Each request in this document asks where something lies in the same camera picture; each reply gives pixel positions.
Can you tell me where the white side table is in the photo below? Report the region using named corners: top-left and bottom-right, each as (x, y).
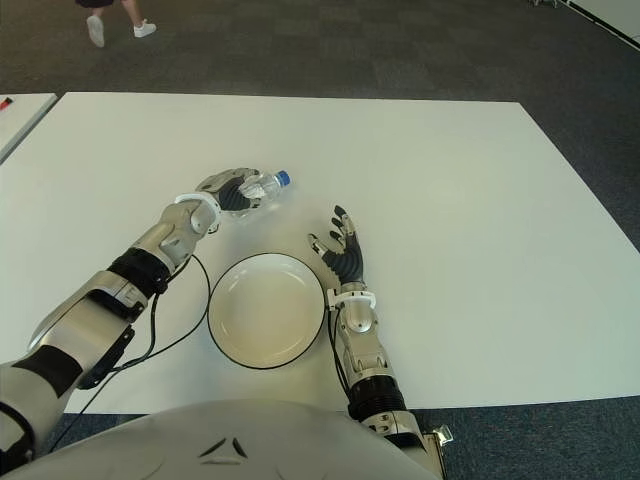
top-left (0, 92), bottom-right (61, 167)

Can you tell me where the person with white sneakers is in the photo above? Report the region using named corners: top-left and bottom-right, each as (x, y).
top-left (74, 0), bottom-right (158, 49)

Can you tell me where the white table corner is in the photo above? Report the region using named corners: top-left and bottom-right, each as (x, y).
top-left (568, 0), bottom-right (640, 52)

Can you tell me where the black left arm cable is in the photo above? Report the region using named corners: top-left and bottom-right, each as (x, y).
top-left (47, 253), bottom-right (212, 452)

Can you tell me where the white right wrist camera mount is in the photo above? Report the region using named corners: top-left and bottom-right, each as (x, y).
top-left (325, 286), bottom-right (378, 312)

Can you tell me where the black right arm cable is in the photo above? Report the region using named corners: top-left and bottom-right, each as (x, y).
top-left (326, 306), bottom-right (355, 402)

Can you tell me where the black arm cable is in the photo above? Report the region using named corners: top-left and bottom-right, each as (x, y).
top-left (47, 253), bottom-right (212, 452)
top-left (326, 306), bottom-right (355, 402)

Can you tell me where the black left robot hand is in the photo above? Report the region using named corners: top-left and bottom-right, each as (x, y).
top-left (194, 167), bottom-right (266, 216)

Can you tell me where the clear water bottle blue cap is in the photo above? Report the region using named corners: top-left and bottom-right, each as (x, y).
top-left (217, 169), bottom-right (294, 222)

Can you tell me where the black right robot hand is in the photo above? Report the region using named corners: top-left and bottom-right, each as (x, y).
top-left (307, 203), bottom-right (367, 287)

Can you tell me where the grey robot torso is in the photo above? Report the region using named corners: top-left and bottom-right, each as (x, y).
top-left (24, 398), bottom-right (444, 480)

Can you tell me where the white plate black rim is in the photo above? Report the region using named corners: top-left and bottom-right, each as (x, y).
top-left (206, 252), bottom-right (327, 372)

